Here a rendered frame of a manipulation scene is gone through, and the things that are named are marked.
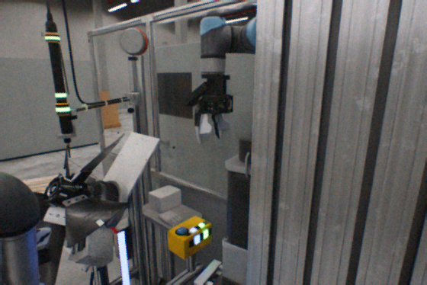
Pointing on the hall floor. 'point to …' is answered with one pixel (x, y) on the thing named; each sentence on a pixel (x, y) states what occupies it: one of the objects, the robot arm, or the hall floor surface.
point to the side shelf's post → (169, 260)
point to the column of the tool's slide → (145, 170)
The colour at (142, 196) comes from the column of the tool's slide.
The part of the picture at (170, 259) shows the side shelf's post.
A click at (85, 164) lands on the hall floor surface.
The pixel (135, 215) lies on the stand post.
